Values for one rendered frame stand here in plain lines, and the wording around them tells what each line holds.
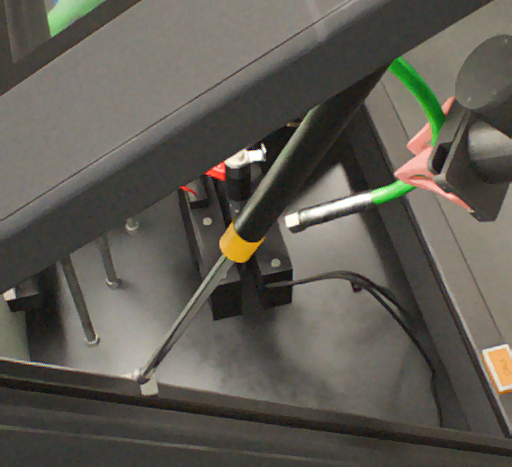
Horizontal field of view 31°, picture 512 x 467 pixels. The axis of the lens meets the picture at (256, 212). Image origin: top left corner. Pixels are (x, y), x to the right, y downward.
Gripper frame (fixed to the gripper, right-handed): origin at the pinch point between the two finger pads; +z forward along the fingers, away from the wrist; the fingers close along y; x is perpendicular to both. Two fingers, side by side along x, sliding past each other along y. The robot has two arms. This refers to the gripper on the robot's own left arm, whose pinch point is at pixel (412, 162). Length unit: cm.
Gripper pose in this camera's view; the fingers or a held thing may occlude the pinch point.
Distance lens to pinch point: 82.6
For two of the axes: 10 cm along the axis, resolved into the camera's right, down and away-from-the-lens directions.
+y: -4.1, 8.4, -3.5
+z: -5.5, 0.7, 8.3
